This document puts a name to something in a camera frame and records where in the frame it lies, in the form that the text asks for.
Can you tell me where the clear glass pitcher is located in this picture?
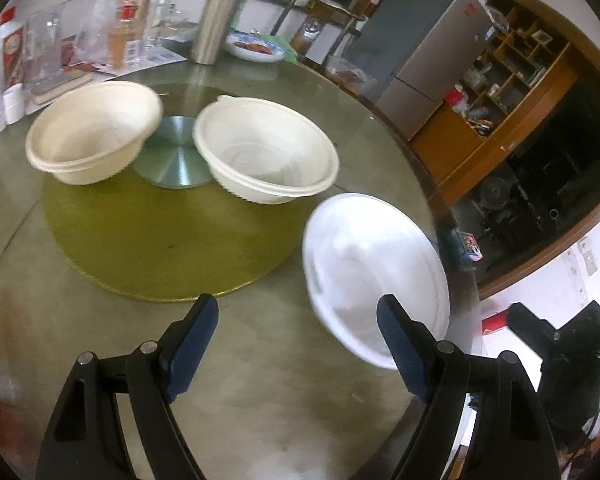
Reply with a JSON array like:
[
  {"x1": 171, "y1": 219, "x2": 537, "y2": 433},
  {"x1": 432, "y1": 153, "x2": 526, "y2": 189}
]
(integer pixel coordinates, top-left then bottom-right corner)
[{"x1": 25, "y1": 2, "x2": 66, "y2": 86}]

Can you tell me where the cream disposable bowl with tab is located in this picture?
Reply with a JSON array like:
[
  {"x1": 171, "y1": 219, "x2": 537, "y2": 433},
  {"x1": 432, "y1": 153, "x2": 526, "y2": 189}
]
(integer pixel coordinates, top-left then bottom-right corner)
[{"x1": 192, "y1": 95, "x2": 340, "y2": 206}]

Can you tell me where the colourful small box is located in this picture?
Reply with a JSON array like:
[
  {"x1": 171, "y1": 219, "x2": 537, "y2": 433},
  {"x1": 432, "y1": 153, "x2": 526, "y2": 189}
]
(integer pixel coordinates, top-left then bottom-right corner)
[{"x1": 450, "y1": 227, "x2": 484, "y2": 263}]

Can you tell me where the wooden shelf cabinet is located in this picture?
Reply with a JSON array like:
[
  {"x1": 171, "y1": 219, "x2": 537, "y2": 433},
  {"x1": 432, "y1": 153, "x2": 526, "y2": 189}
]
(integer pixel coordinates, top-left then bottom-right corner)
[{"x1": 410, "y1": 0, "x2": 600, "y2": 301}]

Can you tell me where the clear plastic packaging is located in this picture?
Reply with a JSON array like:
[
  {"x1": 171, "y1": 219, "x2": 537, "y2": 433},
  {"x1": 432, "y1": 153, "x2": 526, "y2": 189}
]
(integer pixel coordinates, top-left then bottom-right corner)
[{"x1": 77, "y1": 0, "x2": 113, "y2": 68}]

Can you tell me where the grey refrigerator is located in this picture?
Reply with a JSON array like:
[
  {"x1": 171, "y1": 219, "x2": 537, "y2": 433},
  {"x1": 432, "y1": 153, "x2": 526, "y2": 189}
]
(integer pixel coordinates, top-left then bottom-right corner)
[{"x1": 340, "y1": 0, "x2": 496, "y2": 141}]

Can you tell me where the dark hardcover book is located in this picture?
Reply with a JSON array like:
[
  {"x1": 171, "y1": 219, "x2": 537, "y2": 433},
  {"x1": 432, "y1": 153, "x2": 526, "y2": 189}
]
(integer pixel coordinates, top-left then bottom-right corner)
[{"x1": 30, "y1": 67, "x2": 96, "y2": 106}]

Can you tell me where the small plate with food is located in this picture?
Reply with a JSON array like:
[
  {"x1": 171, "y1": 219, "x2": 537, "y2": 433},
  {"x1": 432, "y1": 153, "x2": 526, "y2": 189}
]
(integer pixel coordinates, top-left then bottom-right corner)
[{"x1": 225, "y1": 30, "x2": 286, "y2": 63}]

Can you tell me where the golden lazy susan turntable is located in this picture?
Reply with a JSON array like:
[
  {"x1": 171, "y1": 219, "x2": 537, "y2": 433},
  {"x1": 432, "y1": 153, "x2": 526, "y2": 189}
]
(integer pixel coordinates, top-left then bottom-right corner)
[{"x1": 42, "y1": 85, "x2": 341, "y2": 303}]

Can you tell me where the small white bottle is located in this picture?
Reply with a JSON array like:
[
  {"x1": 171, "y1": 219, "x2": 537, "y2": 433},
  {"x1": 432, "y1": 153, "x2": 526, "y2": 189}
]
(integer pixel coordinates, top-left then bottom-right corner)
[{"x1": 2, "y1": 83, "x2": 27, "y2": 125}]

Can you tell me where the glass jar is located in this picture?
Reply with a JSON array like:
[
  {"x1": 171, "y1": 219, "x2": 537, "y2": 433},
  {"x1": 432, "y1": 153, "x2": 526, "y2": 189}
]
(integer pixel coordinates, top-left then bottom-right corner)
[{"x1": 300, "y1": 16, "x2": 327, "y2": 56}]

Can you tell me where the amber liquid bottle red cap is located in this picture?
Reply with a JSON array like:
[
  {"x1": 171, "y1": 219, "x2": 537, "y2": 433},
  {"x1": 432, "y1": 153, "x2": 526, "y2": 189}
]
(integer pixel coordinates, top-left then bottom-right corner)
[{"x1": 105, "y1": 19, "x2": 140, "y2": 72}]

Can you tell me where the stainless steel thermos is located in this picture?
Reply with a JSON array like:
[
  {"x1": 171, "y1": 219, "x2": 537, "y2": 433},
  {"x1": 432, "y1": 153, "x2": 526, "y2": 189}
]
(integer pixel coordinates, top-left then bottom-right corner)
[{"x1": 190, "y1": 0, "x2": 238, "y2": 66}]

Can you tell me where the printed paper leaflet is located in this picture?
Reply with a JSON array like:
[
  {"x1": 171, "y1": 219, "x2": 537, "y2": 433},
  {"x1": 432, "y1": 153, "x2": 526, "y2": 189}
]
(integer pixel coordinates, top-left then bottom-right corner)
[{"x1": 92, "y1": 40, "x2": 188, "y2": 83}]

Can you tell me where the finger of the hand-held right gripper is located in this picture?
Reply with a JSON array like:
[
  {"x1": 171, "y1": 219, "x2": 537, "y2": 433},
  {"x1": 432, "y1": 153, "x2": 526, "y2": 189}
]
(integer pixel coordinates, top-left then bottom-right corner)
[
  {"x1": 507, "y1": 302, "x2": 561, "y2": 361},
  {"x1": 560, "y1": 301, "x2": 600, "y2": 352}
]

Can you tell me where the small white disposable bowl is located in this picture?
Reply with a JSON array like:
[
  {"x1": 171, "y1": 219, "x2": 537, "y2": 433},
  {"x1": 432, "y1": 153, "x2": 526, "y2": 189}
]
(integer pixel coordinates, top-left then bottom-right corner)
[{"x1": 302, "y1": 192, "x2": 451, "y2": 371}]

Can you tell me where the orange labelled jar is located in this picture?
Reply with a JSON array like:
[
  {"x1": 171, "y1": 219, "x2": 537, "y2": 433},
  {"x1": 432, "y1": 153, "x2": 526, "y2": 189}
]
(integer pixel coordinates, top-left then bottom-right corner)
[{"x1": 115, "y1": 0, "x2": 153, "y2": 41}]

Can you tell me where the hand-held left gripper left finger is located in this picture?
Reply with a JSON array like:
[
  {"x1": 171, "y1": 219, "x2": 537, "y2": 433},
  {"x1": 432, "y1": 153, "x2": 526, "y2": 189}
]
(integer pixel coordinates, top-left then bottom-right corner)
[{"x1": 35, "y1": 294, "x2": 220, "y2": 480}]

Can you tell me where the clear plastic container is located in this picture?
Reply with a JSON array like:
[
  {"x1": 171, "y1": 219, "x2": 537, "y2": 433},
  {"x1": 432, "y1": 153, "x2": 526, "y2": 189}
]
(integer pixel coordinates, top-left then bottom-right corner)
[{"x1": 326, "y1": 55, "x2": 376, "y2": 96}]

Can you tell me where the red plastic bag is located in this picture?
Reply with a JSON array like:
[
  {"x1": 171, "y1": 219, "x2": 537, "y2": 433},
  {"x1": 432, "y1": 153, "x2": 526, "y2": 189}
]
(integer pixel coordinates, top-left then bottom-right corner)
[{"x1": 442, "y1": 85, "x2": 470, "y2": 111}]

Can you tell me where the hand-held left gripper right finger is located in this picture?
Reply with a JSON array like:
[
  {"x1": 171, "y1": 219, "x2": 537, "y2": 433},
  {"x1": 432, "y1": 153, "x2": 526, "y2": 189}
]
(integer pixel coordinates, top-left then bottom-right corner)
[{"x1": 376, "y1": 294, "x2": 561, "y2": 480}]

